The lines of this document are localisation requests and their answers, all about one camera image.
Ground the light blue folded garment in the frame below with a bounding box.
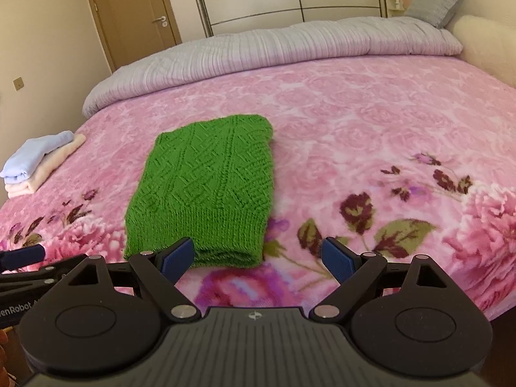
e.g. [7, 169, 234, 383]
[0, 130, 75, 182]

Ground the brown wooden door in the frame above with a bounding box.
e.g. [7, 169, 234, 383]
[81, 0, 183, 74]

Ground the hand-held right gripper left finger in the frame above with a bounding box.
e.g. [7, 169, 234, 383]
[60, 237, 201, 323]

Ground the pink floral blanket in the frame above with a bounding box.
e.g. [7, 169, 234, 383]
[0, 52, 516, 331]

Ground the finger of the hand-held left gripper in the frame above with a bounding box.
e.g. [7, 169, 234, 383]
[0, 244, 46, 272]
[0, 254, 88, 288]

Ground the white quilted headboard cushion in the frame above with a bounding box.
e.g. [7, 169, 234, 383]
[445, 15, 516, 86]

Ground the grey striped duvet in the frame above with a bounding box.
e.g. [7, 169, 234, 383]
[82, 16, 463, 120]

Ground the grey woven pillow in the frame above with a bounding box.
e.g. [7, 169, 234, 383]
[403, 0, 470, 29]

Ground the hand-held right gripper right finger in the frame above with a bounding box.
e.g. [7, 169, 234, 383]
[310, 237, 461, 323]

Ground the green knitted sweater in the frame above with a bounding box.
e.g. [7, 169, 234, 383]
[124, 114, 276, 269]

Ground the cream folded garment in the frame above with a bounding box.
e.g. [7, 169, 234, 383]
[5, 134, 87, 199]

